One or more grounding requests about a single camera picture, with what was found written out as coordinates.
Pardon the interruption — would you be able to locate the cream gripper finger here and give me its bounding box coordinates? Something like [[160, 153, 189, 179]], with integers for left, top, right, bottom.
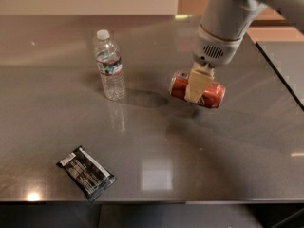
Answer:
[[184, 62, 214, 104]]

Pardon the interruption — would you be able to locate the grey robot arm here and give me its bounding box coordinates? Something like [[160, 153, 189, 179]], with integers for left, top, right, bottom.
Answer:
[[185, 0, 304, 104]]

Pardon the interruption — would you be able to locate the black snack bar wrapper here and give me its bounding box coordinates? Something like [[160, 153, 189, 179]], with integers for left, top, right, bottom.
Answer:
[[57, 146, 116, 202]]

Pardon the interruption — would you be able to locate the red coke can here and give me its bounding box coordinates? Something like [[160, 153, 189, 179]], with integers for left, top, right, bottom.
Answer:
[[169, 70, 225, 109]]

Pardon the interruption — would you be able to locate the clear plastic water bottle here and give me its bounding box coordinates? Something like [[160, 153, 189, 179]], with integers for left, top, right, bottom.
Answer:
[[94, 29, 126, 101]]

